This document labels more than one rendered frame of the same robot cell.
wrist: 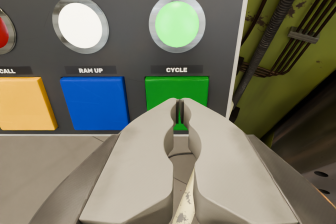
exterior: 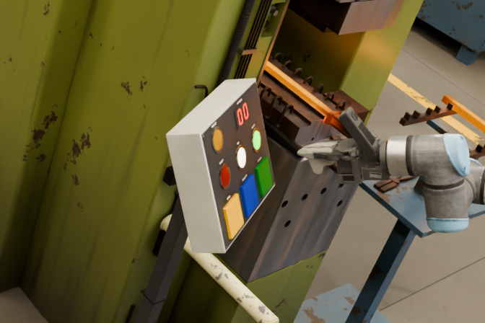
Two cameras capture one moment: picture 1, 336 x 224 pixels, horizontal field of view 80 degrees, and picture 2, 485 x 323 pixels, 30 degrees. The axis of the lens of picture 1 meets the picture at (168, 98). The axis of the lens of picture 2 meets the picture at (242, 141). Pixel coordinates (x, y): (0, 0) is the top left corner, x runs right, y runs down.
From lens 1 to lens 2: 202 cm
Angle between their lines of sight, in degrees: 61
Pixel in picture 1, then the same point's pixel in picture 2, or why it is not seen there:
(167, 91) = (262, 170)
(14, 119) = (235, 226)
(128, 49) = (250, 158)
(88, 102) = (249, 195)
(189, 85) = (265, 163)
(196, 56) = (261, 149)
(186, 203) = (252, 300)
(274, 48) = not seen: hidden behind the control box
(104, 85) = (251, 181)
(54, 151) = not seen: outside the picture
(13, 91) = (234, 205)
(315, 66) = not seen: hidden behind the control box
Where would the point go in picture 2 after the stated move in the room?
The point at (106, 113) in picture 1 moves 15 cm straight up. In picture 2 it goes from (253, 197) to (275, 144)
